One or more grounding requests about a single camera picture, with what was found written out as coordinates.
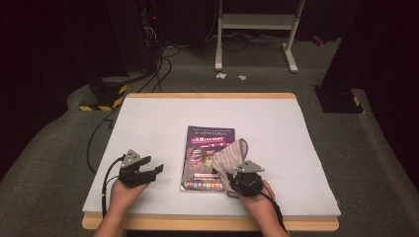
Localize thin black floor cable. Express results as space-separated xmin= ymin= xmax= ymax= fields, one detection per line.
xmin=86 ymin=107 xmax=120 ymax=176

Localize wooden table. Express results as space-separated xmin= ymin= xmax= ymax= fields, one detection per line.
xmin=81 ymin=92 xmax=340 ymax=232

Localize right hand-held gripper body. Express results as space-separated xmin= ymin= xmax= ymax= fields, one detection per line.
xmin=227 ymin=159 xmax=266 ymax=198

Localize person's left hand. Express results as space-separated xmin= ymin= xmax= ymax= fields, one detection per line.
xmin=108 ymin=179 xmax=150 ymax=214

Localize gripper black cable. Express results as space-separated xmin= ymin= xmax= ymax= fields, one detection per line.
xmin=101 ymin=156 xmax=126 ymax=218
xmin=261 ymin=191 xmax=290 ymax=233

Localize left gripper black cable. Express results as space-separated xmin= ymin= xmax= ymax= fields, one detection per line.
xmin=101 ymin=156 xmax=126 ymax=218

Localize white metal stand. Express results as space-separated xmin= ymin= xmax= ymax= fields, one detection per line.
xmin=214 ymin=0 xmax=306 ymax=74

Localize red cover magazine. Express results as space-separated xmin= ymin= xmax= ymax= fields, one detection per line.
xmin=179 ymin=125 xmax=236 ymax=194

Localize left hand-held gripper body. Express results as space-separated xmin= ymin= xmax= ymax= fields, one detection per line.
xmin=118 ymin=149 xmax=158 ymax=189

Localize grey striped cloth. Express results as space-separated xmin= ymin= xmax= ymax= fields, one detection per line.
xmin=211 ymin=137 xmax=250 ymax=198

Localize person's right hand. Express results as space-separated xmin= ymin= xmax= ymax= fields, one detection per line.
xmin=238 ymin=179 xmax=278 ymax=222

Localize black equipment rack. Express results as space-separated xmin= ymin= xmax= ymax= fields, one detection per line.
xmin=137 ymin=0 xmax=166 ymax=72

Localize tangle of black cables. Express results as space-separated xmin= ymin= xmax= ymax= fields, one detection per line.
xmin=204 ymin=31 xmax=288 ymax=53

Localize white table sheet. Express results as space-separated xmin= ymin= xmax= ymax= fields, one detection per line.
xmin=82 ymin=97 xmax=342 ymax=217

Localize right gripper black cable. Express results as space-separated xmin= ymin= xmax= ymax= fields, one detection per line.
xmin=261 ymin=191 xmax=290 ymax=233

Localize black stand with striped base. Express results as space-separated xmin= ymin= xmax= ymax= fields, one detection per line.
xmin=313 ymin=85 xmax=366 ymax=115
xmin=78 ymin=76 xmax=128 ymax=113

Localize thick black floor cable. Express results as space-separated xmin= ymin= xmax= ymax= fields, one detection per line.
xmin=136 ymin=47 xmax=165 ymax=94
xmin=151 ymin=56 xmax=173 ymax=94

